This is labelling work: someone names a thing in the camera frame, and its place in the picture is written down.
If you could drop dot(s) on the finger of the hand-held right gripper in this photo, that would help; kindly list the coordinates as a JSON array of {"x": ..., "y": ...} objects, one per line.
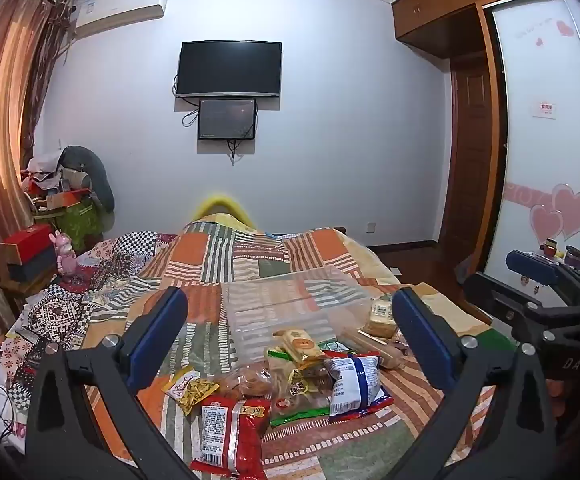
[
  {"x": 530, "y": 267},
  {"x": 500, "y": 300}
]

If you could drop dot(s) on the orange green patchwork blanket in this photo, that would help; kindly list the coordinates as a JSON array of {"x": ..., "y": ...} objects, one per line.
[{"x": 210, "y": 260}]

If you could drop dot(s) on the clear plastic container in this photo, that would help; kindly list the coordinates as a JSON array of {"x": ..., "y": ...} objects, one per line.
[{"x": 270, "y": 310}]

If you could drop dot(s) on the black wall television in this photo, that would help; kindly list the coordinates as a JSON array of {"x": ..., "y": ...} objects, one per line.
[{"x": 230, "y": 67}]

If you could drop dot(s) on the brown wooden door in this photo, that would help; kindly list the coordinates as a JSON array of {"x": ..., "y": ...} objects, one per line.
[{"x": 470, "y": 160}]

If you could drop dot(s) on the green bag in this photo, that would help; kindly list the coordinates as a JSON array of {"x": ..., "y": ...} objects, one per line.
[{"x": 77, "y": 222}]

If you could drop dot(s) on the clear bun packet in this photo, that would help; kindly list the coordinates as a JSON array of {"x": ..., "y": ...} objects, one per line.
[{"x": 247, "y": 384}]

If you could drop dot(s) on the yellow pillow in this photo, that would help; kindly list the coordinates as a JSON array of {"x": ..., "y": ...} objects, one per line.
[{"x": 220, "y": 200}]

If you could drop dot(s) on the orange label biscuit packet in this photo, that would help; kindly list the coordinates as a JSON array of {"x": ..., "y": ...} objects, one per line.
[{"x": 300, "y": 345}]

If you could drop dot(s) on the pink plush toy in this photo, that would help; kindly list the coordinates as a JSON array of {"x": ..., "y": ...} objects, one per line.
[{"x": 65, "y": 257}]

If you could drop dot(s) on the long brown bread packet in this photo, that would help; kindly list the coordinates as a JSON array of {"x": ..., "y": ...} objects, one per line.
[{"x": 375, "y": 352}]

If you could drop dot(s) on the red snack packet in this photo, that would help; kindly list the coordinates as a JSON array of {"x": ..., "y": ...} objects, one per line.
[{"x": 230, "y": 435}]

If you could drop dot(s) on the red box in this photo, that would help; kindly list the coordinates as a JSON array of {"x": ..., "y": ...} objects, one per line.
[{"x": 27, "y": 242}]

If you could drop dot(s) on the white wall socket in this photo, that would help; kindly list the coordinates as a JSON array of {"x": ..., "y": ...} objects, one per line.
[{"x": 370, "y": 226}]

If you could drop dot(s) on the wooden wardrobe with white doors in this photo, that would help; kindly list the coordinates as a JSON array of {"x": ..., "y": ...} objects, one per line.
[{"x": 545, "y": 135}]

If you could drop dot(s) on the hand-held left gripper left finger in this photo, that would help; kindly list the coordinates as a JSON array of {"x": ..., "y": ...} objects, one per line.
[{"x": 160, "y": 330}]

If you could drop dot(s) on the white air conditioner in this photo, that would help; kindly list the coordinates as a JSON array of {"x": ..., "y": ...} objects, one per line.
[{"x": 120, "y": 7}]

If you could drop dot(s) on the grey clothes pile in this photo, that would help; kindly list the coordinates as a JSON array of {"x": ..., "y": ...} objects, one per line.
[{"x": 90, "y": 170}]

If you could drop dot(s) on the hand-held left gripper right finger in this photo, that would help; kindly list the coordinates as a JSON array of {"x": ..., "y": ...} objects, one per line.
[{"x": 420, "y": 335}]

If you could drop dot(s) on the wooden nightstand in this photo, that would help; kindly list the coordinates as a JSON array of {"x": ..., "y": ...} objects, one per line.
[{"x": 20, "y": 292}]

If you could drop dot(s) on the brown striped curtain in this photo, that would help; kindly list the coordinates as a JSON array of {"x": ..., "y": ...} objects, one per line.
[{"x": 0, "y": 110}]

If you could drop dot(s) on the orange cardboard box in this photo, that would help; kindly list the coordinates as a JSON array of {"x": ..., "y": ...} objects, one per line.
[{"x": 67, "y": 199}]

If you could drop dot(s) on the checked patterned quilt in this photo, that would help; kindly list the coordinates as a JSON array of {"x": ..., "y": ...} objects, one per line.
[{"x": 55, "y": 310}]

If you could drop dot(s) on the purple jar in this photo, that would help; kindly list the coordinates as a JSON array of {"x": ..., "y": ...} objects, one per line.
[{"x": 572, "y": 256}]

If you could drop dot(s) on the blue and white chips bag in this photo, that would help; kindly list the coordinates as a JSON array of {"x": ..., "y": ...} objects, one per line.
[{"x": 355, "y": 385}]

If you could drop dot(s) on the yellow snack packet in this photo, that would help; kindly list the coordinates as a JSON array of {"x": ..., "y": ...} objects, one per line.
[{"x": 195, "y": 392}]

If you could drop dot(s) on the dark box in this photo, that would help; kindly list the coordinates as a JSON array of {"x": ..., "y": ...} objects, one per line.
[{"x": 30, "y": 270}]

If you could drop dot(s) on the sliced bread loaf packet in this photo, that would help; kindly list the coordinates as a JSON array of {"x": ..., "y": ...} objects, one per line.
[{"x": 381, "y": 316}]

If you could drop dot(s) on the small black wall monitor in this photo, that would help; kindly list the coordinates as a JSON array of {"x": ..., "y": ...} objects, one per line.
[{"x": 226, "y": 120}]

